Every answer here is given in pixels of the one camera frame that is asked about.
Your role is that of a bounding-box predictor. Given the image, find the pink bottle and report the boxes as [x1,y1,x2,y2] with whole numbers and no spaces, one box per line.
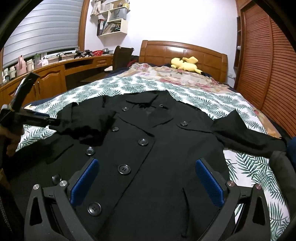
[16,55,27,76]

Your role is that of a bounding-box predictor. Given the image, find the wooden headboard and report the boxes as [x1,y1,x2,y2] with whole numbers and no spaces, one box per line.
[138,40,228,83]

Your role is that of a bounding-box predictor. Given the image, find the black button coat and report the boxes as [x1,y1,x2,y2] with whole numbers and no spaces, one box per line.
[9,90,287,241]

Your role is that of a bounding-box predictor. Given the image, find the grey folded garment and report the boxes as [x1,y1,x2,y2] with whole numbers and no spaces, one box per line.
[269,151,295,215]

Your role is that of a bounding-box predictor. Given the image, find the yellow plush toy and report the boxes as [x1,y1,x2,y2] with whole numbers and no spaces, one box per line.
[171,56,202,74]

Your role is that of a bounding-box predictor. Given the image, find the navy folded garment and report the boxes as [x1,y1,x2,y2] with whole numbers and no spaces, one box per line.
[287,137,296,162]

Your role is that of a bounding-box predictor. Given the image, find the grey window blind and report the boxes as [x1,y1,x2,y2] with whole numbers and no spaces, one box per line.
[3,0,83,68]

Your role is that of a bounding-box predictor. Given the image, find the palm leaf bedspread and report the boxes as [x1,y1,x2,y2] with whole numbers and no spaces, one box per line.
[16,75,291,241]

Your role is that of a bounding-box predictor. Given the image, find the red basket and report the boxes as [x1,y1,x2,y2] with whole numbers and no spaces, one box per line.
[92,50,104,57]

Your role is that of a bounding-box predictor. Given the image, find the floral blanket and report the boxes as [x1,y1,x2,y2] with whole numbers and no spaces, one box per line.
[116,63,282,138]

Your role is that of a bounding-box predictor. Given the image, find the dark desk chair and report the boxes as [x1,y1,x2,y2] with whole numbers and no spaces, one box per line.
[104,46,134,72]

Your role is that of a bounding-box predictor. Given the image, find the wooden louvered wardrobe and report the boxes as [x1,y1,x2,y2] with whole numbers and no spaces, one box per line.
[234,1,295,137]

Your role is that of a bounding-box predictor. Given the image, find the wooden desk cabinet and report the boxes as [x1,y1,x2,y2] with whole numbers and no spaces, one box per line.
[0,54,115,110]

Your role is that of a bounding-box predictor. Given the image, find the white wall shelf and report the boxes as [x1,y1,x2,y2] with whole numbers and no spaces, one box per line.
[91,1,130,38]

